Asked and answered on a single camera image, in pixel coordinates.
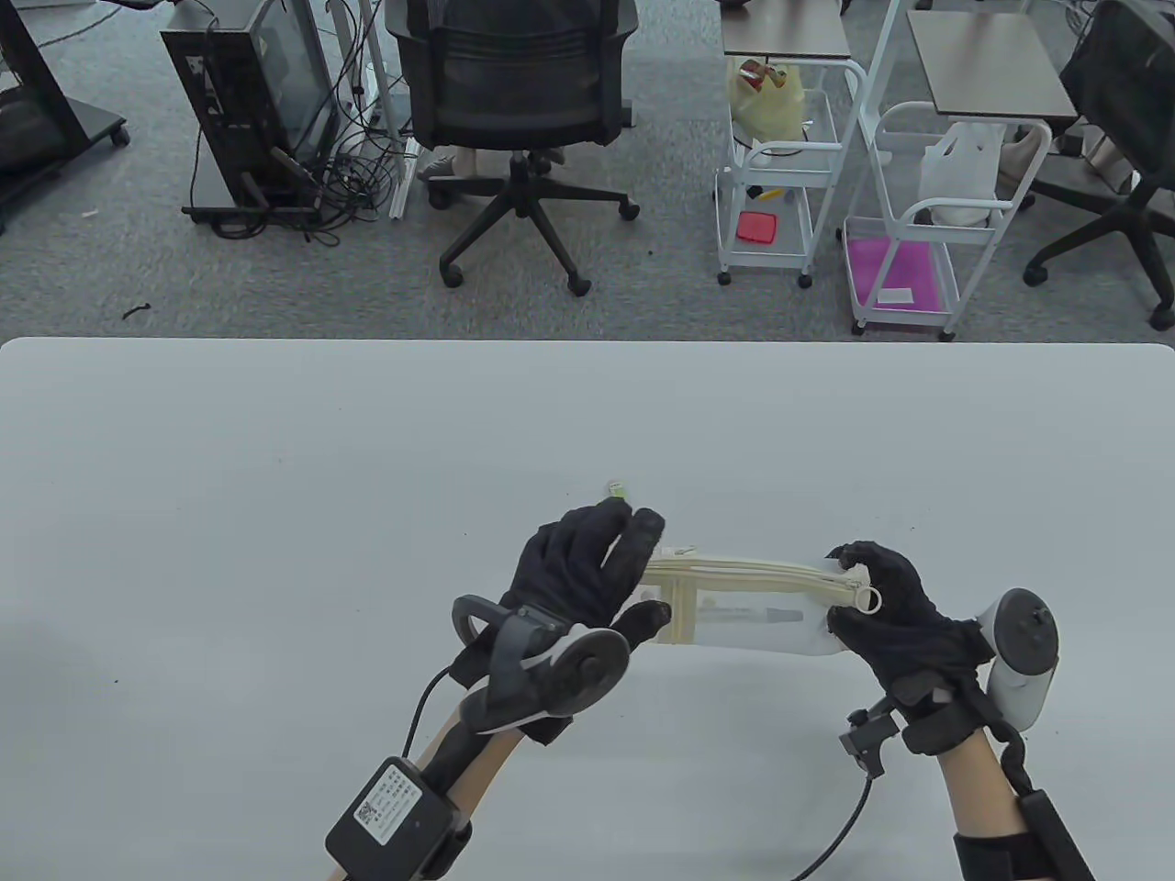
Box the yellow plastic bag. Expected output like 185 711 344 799
727 57 809 140

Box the black glove cable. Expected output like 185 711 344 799
789 775 873 881
404 665 455 763

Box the white desk leg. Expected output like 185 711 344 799
363 0 405 139

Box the person's right forearm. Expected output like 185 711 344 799
936 725 1093 881

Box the magenta sheet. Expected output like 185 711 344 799
846 237 956 313

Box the wide white rolling cart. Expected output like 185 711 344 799
843 101 1054 342

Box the grey left hand controller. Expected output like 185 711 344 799
450 595 632 735

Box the narrow white rolling cart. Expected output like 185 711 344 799
714 57 868 289

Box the grey hand controller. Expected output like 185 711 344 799
450 595 632 735
973 587 1061 732

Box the black computer tower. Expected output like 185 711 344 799
161 0 342 221

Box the grey right hand controller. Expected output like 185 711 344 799
973 587 1061 732

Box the black and white marker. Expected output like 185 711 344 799
699 601 807 625

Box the black mesh office chair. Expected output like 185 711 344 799
386 0 641 297

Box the large brown side table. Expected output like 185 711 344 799
907 9 1078 125

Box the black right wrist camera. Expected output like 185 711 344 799
838 702 905 779

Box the white power strip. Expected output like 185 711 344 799
389 133 428 221

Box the small brown side table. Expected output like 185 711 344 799
722 0 855 61

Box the black right forearm sensor box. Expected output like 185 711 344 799
1010 791 1095 881

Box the translucent white mesh pencil pouch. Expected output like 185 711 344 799
633 543 882 657

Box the black wheeled stand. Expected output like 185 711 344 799
0 0 129 235

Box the person's left forearm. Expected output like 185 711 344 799
404 707 524 881

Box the tangle of black cables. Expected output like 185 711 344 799
188 0 405 244

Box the person's right hand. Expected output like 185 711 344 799
824 540 997 753

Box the black left glove cable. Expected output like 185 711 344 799
404 665 455 763

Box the white plastic bag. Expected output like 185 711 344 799
918 122 1006 228

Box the black left forearm sensor box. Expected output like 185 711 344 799
324 756 460 881

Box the person's left hand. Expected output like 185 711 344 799
512 500 674 648

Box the black right glove cable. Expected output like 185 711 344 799
789 775 873 881

